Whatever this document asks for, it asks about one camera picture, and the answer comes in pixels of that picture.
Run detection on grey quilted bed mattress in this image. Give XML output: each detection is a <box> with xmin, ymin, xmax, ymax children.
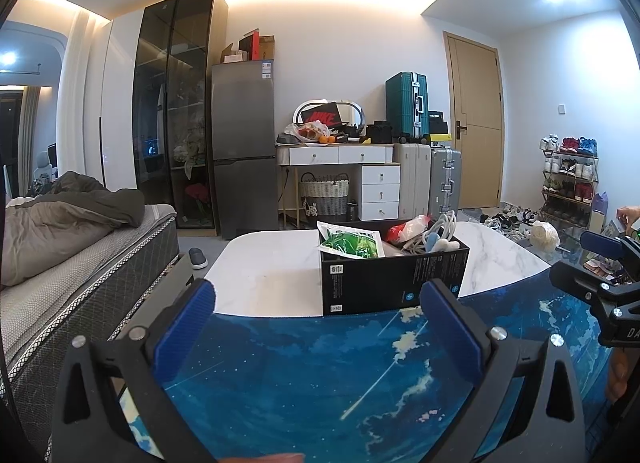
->
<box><xmin>0</xmin><ymin>203</ymin><xmax>181</xmax><ymax>454</ymax></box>

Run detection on green and white sachet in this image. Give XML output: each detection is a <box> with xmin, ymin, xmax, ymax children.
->
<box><xmin>317</xmin><ymin>221</ymin><xmax>386</xmax><ymax>260</ymax></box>

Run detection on black and red shoe box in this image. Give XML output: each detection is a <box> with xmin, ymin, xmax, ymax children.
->
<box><xmin>301</xmin><ymin>102</ymin><xmax>346</xmax><ymax>128</ymax></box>

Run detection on beige suitcase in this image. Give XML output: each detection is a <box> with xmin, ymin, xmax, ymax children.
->
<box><xmin>393</xmin><ymin>143</ymin><xmax>432</xmax><ymax>220</ymax></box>

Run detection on wooden door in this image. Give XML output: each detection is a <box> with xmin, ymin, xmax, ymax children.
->
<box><xmin>443</xmin><ymin>31</ymin><xmax>503</xmax><ymax>210</ymax></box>

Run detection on person's right hand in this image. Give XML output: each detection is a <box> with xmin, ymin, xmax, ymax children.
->
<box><xmin>606</xmin><ymin>347</ymin><xmax>635</xmax><ymax>404</ymax></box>

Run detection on white wardrobe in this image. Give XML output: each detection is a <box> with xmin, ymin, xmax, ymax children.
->
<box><xmin>57</xmin><ymin>10</ymin><xmax>146</xmax><ymax>191</ymax></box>

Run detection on olive blanket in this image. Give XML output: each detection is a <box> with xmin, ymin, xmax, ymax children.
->
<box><xmin>0</xmin><ymin>171</ymin><xmax>146</xmax><ymax>289</ymax></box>

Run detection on black cardboard box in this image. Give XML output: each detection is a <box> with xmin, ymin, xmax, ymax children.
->
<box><xmin>318</xmin><ymin>220</ymin><xmax>471</xmax><ymax>318</ymax></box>

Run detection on black bag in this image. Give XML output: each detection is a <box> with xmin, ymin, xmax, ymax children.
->
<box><xmin>366</xmin><ymin>119</ymin><xmax>396</xmax><ymax>144</ymax></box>

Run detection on pile of shoes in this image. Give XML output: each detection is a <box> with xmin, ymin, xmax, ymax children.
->
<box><xmin>480</xmin><ymin>203</ymin><xmax>541</xmax><ymax>239</ymax></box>

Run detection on blue sky desk mat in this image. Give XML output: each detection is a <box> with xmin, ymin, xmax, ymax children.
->
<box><xmin>120</xmin><ymin>270</ymin><xmax>640</xmax><ymax>463</ymax></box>

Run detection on crumpled white plastic bag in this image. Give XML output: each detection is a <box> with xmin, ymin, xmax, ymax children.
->
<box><xmin>530</xmin><ymin>220</ymin><xmax>561</xmax><ymax>253</ymax></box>

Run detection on white office chair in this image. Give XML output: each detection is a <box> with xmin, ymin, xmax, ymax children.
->
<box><xmin>32</xmin><ymin>150</ymin><xmax>56</xmax><ymax>194</ymax></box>

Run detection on beige curtain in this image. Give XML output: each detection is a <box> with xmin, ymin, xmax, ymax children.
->
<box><xmin>17</xmin><ymin>85</ymin><xmax>41</xmax><ymax>198</ymax></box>

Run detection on white charging cable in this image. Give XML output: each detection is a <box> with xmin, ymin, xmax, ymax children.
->
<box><xmin>400</xmin><ymin>210</ymin><xmax>458</xmax><ymax>256</ymax></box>

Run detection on round vanity mirror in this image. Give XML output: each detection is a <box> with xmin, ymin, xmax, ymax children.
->
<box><xmin>292</xmin><ymin>99</ymin><xmax>367</xmax><ymax>131</ymax></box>

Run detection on dark glass cabinet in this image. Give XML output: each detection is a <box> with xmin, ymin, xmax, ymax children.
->
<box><xmin>132</xmin><ymin>0</ymin><xmax>228</xmax><ymax>236</ymax></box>

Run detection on white dresser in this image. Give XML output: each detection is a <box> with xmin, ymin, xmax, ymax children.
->
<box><xmin>274</xmin><ymin>143</ymin><xmax>402</xmax><ymax>230</ymax></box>

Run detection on black and yellow box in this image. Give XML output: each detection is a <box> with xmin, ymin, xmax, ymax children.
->
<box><xmin>428</xmin><ymin>110</ymin><xmax>449</xmax><ymax>148</ymax></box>

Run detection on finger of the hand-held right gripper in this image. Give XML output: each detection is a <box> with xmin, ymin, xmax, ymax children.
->
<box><xmin>549</xmin><ymin>260</ymin><xmax>640</xmax><ymax>318</ymax></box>
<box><xmin>580</xmin><ymin>230</ymin><xmax>640</xmax><ymax>264</ymax></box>

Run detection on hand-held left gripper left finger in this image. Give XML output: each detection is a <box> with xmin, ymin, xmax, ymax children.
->
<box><xmin>50</xmin><ymin>278</ymin><xmax>218</xmax><ymax>463</ymax></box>

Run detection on white plush toy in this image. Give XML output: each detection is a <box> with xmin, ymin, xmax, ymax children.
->
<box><xmin>422</xmin><ymin>235</ymin><xmax>461</xmax><ymax>256</ymax></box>

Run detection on shoe rack with shoes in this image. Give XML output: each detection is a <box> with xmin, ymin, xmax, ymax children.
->
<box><xmin>540</xmin><ymin>135</ymin><xmax>600</xmax><ymax>226</ymax></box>

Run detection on silver suitcase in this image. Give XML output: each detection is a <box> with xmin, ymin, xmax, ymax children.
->
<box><xmin>430</xmin><ymin>147</ymin><xmax>462</xmax><ymax>218</ymax></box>

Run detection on wicker basket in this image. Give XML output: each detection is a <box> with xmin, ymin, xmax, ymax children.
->
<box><xmin>298</xmin><ymin>173</ymin><xmax>351</xmax><ymax>218</ymax></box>

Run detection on red and white packet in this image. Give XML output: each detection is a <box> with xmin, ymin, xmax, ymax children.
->
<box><xmin>387</xmin><ymin>215</ymin><xmax>432</xmax><ymax>246</ymax></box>

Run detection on teal suitcase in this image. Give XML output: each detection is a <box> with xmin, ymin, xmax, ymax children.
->
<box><xmin>385</xmin><ymin>71</ymin><xmax>430</xmax><ymax>141</ymax></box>

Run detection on grey refrigerator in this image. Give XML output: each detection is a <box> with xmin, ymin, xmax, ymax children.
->
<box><xmin>211</xmin><ymin>60</ymin><xmax>278</xmax><ymax>240</ymax></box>

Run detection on person's left hand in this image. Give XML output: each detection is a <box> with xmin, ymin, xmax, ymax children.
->
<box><xmin>220</xmin><ymin>452</ymin><xmax>307</xmax><ymax>463</ymax></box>

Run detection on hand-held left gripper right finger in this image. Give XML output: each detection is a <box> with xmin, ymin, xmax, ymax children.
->
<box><xmin>419</xmin><ymin>279</ymin><xmax>586</xmax><ymax>463</ymax></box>

